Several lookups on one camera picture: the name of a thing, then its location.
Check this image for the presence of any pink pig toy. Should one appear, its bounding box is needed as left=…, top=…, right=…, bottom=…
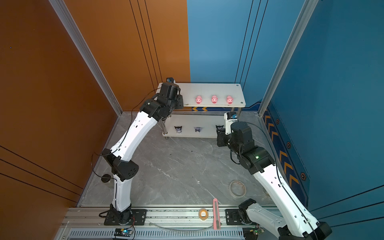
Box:
left=196, top=96, right=203, bottom=105
left=226, top=96, right=234, bottom=105
left=211, top=95, right=218, bottom=104

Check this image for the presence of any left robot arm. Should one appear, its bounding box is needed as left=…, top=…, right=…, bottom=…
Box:
left=101, top=82, right=184, bottom=226

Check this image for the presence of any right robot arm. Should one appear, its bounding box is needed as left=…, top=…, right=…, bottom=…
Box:
left=217, top=120, right=332, bottom=240

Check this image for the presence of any white two-tier shelf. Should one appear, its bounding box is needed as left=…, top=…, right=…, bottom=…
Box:
left=160, top=83, right=246, bottom=139

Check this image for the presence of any clear tape roll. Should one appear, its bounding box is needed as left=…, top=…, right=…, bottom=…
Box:
left=229, top=180, right=247, bottom=199

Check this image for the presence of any small beige tape roll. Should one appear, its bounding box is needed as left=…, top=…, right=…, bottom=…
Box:
left=199, top=208, right=209, bottom=221

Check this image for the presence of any pink utility knife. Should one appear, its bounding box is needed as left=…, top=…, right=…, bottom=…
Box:
left=213, top=198, right=221, bottom=230

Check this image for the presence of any right circuit board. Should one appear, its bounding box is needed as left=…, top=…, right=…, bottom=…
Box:
left=243, top=228, right=265, bottom=240

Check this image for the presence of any green circuit board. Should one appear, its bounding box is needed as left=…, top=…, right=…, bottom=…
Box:
left=114, top=228, right=134, bottom=238

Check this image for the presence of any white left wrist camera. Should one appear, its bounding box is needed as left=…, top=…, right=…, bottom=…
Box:
left=167, top=77, right=175, bottom=84

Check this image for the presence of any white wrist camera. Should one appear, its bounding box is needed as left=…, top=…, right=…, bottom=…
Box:
left=167, top=77, right=175, bottom=84
left=224, top=112, right=238, bottom=135

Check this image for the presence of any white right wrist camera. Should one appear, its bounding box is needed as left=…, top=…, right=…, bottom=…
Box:
left=224, top=112, right=238, bottom=135

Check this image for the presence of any aluminium corner post left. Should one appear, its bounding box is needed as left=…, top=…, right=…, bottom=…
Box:
left=49, top=0, right=123, bottom=117

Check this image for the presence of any aluminium corner post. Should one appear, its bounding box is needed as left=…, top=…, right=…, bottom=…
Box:
left=258, top=0, right=319, bottom=118
left=49, top=0, right=123, bottom=117

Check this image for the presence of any aluminium corner post right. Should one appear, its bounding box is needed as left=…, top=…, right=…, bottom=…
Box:
left=258, top=0, right=319, bottom=118

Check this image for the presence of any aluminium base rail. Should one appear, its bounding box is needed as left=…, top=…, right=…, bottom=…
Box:
left=53, top=205, right=317, bottom=240

